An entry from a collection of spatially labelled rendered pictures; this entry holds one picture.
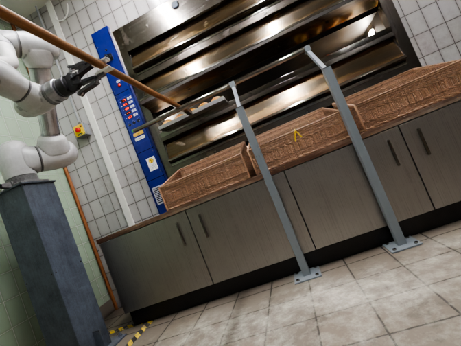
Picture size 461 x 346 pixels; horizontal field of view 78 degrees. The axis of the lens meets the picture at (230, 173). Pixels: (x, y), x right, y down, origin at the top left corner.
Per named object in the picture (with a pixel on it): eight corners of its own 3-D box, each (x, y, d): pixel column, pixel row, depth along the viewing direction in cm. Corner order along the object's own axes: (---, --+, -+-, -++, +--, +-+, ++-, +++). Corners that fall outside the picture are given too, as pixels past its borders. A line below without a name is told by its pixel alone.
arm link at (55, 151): (35, 168, 176) (73, 161, 191) (44, 176, 166) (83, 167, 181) (7, 30, 149) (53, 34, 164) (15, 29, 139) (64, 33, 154)
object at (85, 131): (81, 139, 237) (77, 128, 237) (92, 134, 235) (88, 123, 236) (75, 138, 230) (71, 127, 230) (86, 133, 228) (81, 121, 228)
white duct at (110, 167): (142, 259, 228) (46, 4, 241) (147, 257, 227) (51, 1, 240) (141, 260, 227) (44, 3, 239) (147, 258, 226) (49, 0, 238)
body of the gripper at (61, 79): (64, 82, 119) (82, 72, 117) (71, 100, 118) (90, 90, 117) (50, 76, 112) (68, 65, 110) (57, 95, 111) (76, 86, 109)
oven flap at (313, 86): (171, 163, 221) (166, 142, 229) (405, 60, 188) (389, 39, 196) (168, 161, 217) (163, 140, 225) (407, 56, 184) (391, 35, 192)
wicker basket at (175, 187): (191, 202, 218) (178, 169, 219) (259, 175, 208) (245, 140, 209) (165, 212, 170) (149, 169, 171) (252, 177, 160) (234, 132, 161)
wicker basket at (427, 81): (346, 140, 196) (330, 104, 197) (431, 106, 185) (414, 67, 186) (363, 132, 148) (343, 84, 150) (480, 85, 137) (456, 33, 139)
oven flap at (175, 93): (140, 105, 210) (154, 113, 229) (385, -16, 177) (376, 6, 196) (140, 101, 210) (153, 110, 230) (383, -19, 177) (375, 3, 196)
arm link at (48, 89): (62, 106, 120) (73, 101, 119) (44, 102, 111) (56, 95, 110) (55, 87, 121) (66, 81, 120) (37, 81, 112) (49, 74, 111)
